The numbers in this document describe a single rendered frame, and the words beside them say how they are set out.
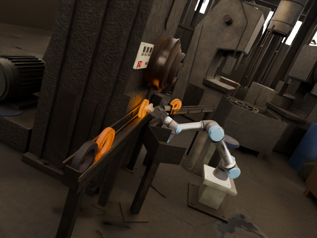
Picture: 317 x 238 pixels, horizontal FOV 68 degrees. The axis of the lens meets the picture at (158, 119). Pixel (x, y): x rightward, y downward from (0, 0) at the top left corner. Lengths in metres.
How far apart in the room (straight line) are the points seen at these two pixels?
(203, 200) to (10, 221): 1.58
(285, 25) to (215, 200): 8.99
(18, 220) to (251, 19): 4.25
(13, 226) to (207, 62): 3.94
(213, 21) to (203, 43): 0.41
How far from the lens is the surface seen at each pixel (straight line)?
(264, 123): 4.30
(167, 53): 1.84
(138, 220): 1.97
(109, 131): 1.27
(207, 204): 2.45
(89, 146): 1.12
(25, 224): 1.79
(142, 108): 1.85
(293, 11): 10.81
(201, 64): 4.71
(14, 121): 2.34
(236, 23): 4.67
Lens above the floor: 1.32
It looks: 18 degrees down
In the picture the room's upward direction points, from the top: 21 degrees clockwise
